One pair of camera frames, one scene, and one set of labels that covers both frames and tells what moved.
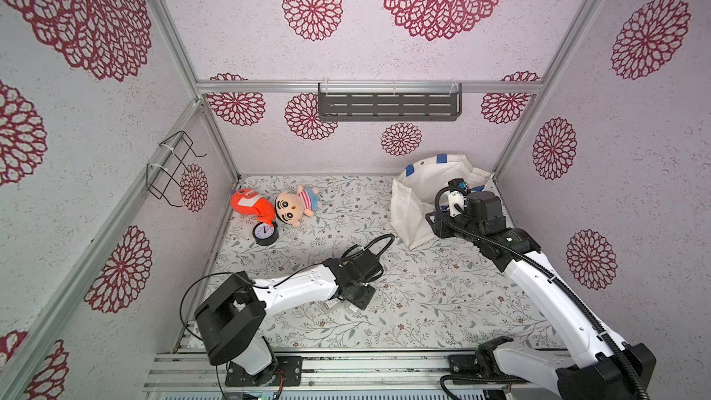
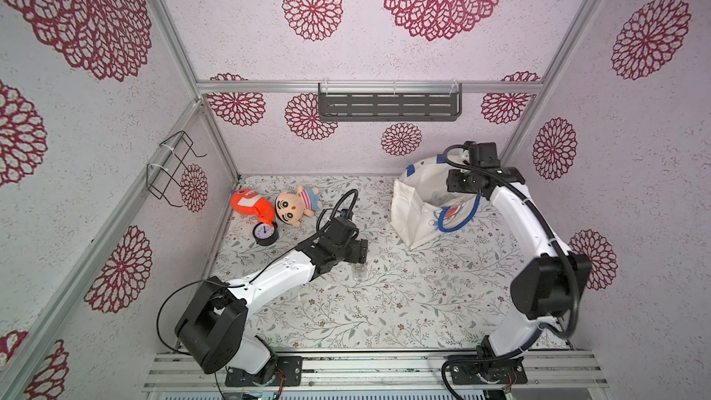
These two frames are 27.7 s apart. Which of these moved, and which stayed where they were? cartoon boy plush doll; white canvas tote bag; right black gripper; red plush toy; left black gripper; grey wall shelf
Moved: right black gripper; left black gripper
Stayed: white canvas tote bag; cartoon boy plush doll; grey wall shelf; red plush toy
